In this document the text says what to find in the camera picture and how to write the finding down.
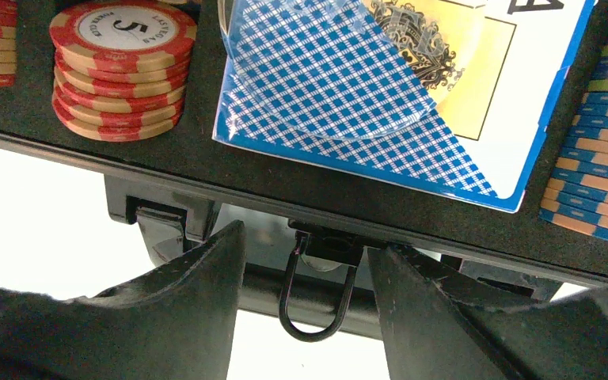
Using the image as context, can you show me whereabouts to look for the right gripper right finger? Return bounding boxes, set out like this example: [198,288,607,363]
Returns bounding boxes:
[368,246,608,379]

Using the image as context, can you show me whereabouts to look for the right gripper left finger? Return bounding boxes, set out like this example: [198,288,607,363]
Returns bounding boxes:
[0,221,245,379]

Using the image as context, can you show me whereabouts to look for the black poker set case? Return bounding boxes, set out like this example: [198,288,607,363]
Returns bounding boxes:
[0,0,608,344]

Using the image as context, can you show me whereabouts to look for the purple chip stack row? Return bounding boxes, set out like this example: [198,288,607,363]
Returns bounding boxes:
[48,1,197,143]

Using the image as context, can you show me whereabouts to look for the blue card deck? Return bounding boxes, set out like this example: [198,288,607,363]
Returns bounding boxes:
[213,1,595,213]

